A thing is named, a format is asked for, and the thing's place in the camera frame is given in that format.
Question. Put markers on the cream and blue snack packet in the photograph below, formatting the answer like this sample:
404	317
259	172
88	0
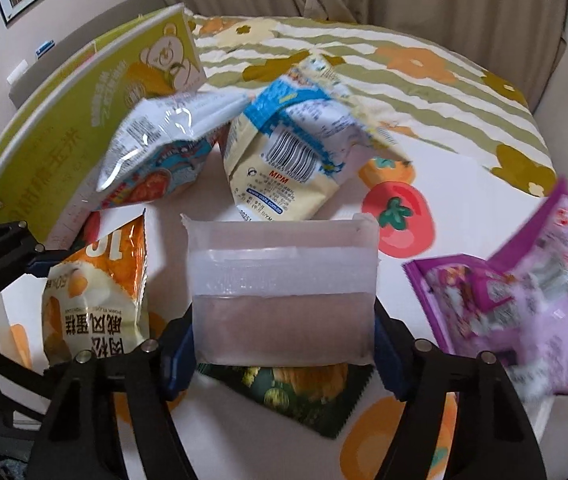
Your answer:
289	160

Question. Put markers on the beige curtain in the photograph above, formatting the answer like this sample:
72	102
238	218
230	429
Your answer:
414	0

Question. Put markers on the white wall switch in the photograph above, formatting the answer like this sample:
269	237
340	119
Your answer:
17	72

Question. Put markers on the dark green snack packet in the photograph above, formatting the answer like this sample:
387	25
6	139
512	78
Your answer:
309	395

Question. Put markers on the striped floral blanket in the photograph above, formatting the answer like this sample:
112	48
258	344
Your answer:
439	100

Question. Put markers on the translucent zip snack bag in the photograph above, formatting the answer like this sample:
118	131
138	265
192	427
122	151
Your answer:
284	285

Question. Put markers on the orange and white snack packet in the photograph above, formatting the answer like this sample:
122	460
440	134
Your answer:
93	300

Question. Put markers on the small blue and white object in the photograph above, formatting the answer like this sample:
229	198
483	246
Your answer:
44	47

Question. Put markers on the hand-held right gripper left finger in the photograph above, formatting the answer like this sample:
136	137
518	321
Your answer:
176	366

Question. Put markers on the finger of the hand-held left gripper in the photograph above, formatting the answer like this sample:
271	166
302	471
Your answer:
6	242
8	385

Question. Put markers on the yellow-green cardboard box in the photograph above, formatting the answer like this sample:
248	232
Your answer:
78	125

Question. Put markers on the silver blue snack packet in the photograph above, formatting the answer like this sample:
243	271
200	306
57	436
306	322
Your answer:
163	150

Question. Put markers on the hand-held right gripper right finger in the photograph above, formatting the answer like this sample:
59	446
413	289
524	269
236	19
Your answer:
389	362

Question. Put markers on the white fruit print tablecloth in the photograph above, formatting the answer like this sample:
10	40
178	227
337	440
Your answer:
464	210

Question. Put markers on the grey padded headboard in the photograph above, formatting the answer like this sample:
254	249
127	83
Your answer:
88	45

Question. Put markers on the purple snack packet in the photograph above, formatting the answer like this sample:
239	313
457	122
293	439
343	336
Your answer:
514	300

